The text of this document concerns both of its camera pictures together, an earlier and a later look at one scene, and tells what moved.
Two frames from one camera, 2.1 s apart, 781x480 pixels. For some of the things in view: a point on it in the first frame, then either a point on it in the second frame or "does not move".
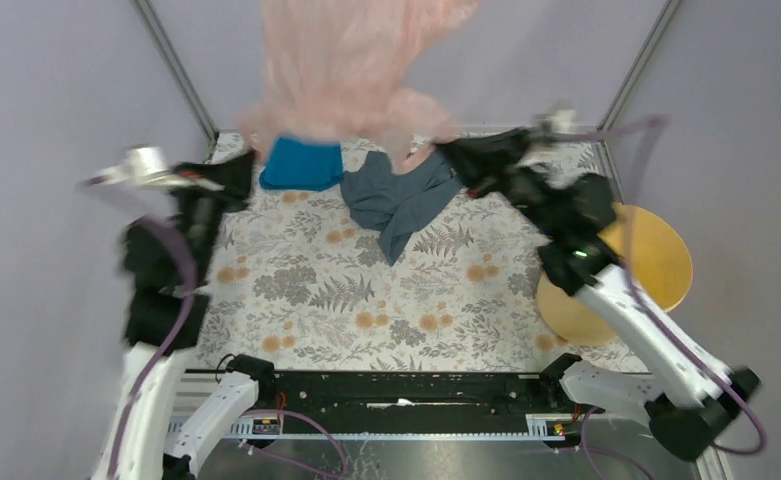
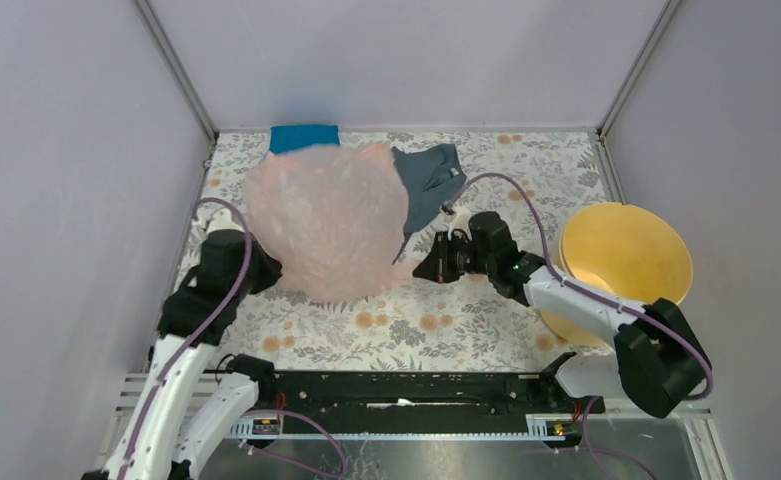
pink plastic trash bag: [338, 69] -> [332, 220]
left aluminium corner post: [159, 33] does not move
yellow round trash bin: [662, 264] does not move
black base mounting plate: [397, 401] does not move
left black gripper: [235, 175] -> [270, 266]
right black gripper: [480, 162] -> [436, 266]
